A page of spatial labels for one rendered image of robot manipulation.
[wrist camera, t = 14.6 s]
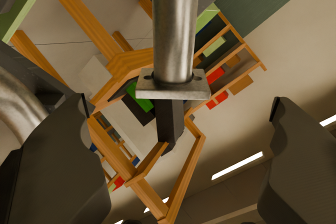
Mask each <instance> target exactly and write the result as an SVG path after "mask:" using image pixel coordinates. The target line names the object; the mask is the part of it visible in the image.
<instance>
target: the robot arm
mask: <svg viewBox="0 0 336 224"><path fill-rule="evenodd" d="M88 118H90V116H89V111H88V107H87V103H86V99H85V95H84V93H74V94H72V95H71V96H70V97H69V98H68V99H67V100H65V101H64V102H63V103H62V104H61V105H60V106H59V107H57V108H56V109H55V110H54V111H53V112H52V113H51V114H49V115H48V116H47V117H46V118H45V119H44V120H43V121H42V122H41V123H40V124H39V125H38V126H37V127H36V128H35V129H34V130H33V131H32V132H31V134H30V135H29V136H28V137H27V139H26V140H25V142H24V143H23V144H22V146H21V147H20V149H16V150H12V151H11V152H10V153H9V155H8V156H7V157H6V159H5V160H4V162H3V163H2V164H1V166H0V224H101V223H102V222H103V221H104V219H105V218H106V217H107V215H108V214H109V212H110V210H111V207H112V203H111V199H110V194H109V190H108V186H107V182H106V177H105V173H104V170H103V167H102V163H101V160H100V157H99V155H98V154H96V153H94V152H93V151H91V150H90V147H91V145H92V140H91V136H90V132H89V128H88V124H87V119H88ZM269 122H271V123H272V125H273V127H274V129H275V132H274V134H273V137H272V140H271V142H270V145H269V146H270V148H271V150H272V152H273V154H274V157H273V158H272V160H271V162H270V164H269V167H268V169H267V172H266V174H265V176H264V179H263V181H262V184H261V186H260V190H259V196H258V202H257V211H258V213H259V215H260V216H261V218H262V219H263V220H264V221H265V222H266V223H267V224H336V138H335V137H334V136H333V135H332V134H331V133H330V132H329V131H328V130H327V129H326V128H325V127H324V126H322V125H321V124H320V123H319V122H318V121H317V120H315V119H314V118H313V117H312V116H310V115H309V114H308V113H307V112H305V111H304V110H303V109H302V108H300V107H299V106H298V105H297V104H295V103H294V102H293V101H292V100H290V99H289V98H287V97H284V96H282V97H279V96H276V97H274V100H273V103H272V107H271V112H270V117H269Z"/></svg>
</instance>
